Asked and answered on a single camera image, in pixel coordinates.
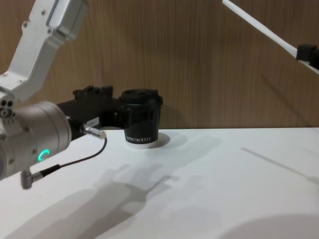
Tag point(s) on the black clamp block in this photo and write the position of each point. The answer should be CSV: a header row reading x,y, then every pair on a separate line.
x,y
307,52

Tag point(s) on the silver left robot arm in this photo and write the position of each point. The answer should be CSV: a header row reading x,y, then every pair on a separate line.
x,y
37,129

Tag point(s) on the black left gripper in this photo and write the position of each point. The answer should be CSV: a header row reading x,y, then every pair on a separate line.
x,y
87,109

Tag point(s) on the black paper cup with lid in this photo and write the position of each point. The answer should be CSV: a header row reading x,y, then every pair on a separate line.
x,y
140,135

